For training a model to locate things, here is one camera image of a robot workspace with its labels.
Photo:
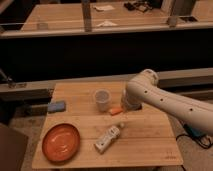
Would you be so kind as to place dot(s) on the metal post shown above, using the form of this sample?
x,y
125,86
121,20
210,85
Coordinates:
x,y
86,15

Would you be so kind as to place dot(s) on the white paper on far table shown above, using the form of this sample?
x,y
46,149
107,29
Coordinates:
x,y
103,8

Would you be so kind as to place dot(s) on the orange plate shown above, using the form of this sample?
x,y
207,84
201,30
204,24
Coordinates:
x,y
61,143

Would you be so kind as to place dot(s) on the wooden cutting board table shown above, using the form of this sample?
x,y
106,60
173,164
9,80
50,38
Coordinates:
x,y
133,139

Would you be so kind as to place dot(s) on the blue box with cables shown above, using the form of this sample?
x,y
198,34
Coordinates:
x,y
196,136

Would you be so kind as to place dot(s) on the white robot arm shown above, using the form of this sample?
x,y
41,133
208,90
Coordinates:
x,y
143,88

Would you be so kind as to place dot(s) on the orange pepper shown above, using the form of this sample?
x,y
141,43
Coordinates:
x,y
115,111

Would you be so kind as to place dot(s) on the white tube bottle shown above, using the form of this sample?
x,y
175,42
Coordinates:
x,y
108,137

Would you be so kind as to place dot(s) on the blue sponge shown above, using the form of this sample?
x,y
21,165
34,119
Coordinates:
x,y
58,106

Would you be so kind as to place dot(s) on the dark tools on far table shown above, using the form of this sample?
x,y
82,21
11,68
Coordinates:
x,y
142,6

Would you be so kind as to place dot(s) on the white crumpled paper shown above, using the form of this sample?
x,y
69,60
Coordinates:
x,y
107,23

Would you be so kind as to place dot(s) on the white ceramic cup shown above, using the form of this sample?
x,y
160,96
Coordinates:
x,y
102,99

